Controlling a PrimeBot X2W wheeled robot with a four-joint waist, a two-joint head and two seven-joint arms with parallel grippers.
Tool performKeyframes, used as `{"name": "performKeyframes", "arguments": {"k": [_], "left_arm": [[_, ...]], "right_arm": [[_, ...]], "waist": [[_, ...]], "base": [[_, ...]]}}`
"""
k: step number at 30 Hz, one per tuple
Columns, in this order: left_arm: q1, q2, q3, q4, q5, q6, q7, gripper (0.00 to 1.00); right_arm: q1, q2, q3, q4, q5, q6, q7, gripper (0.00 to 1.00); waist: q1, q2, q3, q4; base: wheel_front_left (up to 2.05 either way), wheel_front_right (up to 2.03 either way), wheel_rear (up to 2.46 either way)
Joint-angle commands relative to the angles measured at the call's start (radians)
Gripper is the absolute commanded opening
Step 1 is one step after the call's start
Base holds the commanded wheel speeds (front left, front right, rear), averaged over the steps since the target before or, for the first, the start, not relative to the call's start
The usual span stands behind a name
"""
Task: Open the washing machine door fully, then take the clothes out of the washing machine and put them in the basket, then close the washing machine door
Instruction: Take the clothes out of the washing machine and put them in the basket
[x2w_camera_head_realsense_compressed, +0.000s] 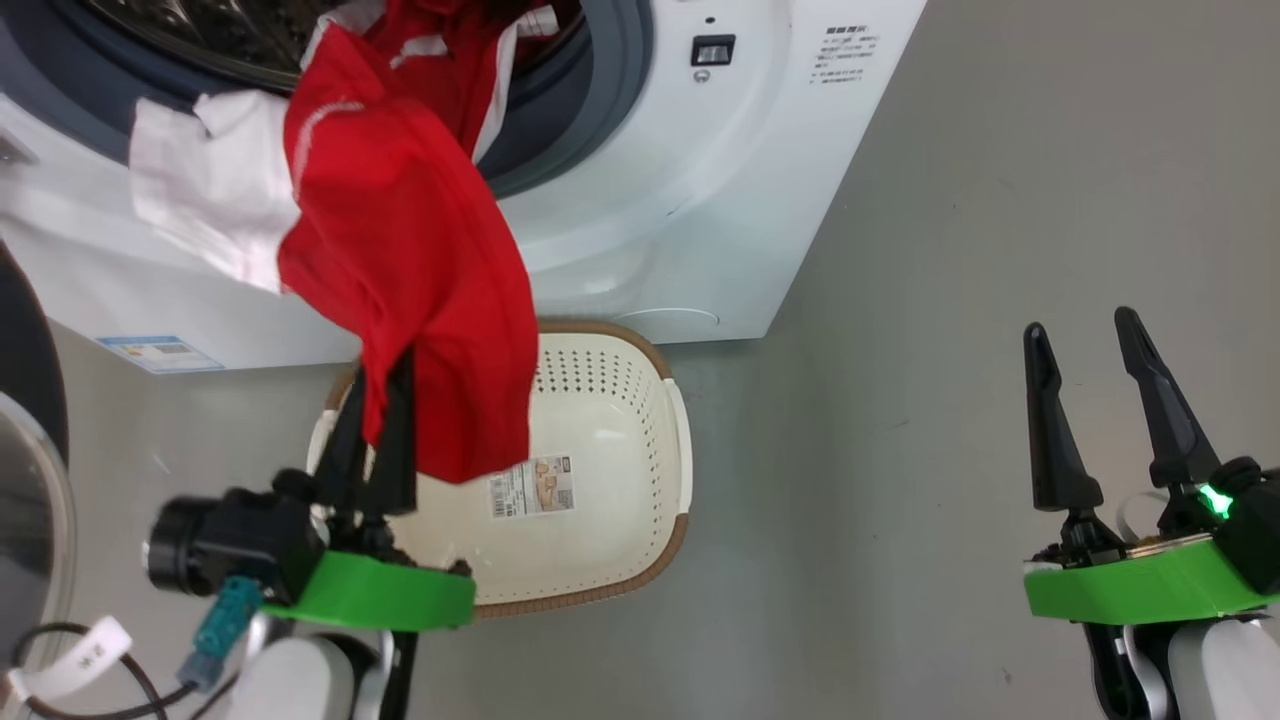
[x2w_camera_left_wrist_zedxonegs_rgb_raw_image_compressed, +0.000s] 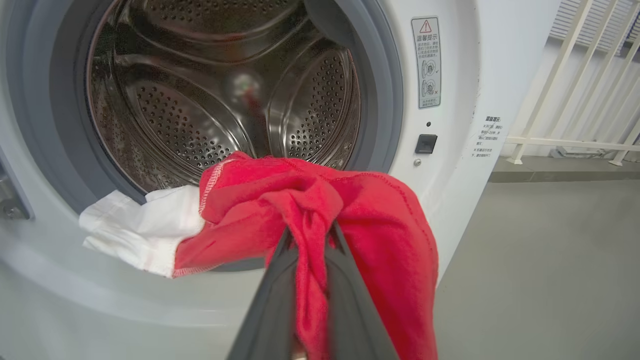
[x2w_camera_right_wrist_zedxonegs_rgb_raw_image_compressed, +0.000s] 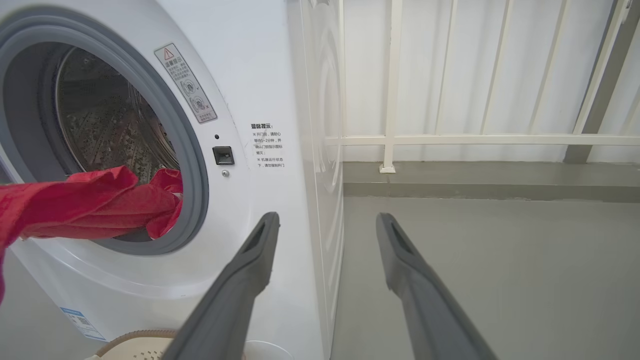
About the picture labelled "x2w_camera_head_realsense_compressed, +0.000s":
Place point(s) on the blue energy label sticker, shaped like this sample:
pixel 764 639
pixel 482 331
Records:
pixel 160 353

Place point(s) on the black round glass washer door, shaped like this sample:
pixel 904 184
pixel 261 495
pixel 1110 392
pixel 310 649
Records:
pixel 22 350

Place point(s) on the white front-load washing machine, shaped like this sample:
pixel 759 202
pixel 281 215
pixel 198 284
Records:
pixel 700 200

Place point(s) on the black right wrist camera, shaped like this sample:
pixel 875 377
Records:
pixel 1255 530

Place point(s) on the cream perforated laundry basket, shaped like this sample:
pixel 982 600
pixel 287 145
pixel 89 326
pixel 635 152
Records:
pixel 620 440

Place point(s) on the white product label sticker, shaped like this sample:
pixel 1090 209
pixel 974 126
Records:
pixel 532 487

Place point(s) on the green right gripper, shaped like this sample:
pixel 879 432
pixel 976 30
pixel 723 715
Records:
pixel 1120 590

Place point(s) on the red and white garment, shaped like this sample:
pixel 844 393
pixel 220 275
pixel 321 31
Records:
pixel 420 250

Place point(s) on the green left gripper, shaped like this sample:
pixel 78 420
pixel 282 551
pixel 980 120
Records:
pixel 380 595

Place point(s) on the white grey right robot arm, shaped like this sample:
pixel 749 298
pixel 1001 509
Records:
pixel 1220 670

